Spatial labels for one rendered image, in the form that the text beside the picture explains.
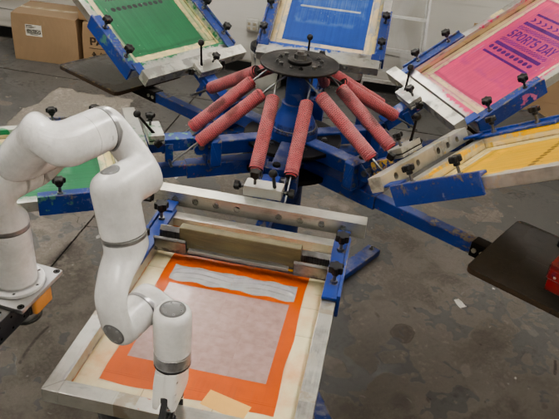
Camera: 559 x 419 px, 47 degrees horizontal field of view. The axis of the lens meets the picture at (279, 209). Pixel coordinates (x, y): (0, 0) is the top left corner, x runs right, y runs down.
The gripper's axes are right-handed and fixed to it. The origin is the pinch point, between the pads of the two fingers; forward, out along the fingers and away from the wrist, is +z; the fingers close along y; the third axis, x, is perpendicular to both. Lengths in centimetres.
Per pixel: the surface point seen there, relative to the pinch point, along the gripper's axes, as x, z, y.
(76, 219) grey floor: -128, 96, -200
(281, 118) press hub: -4, -12, -137
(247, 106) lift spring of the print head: -15, -20, -124
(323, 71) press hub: 10, -34, -135
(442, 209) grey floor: 82, 94, -283
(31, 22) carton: -276, 58, -423
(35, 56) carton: -276, 88, -424
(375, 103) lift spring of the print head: 30, -19, -150
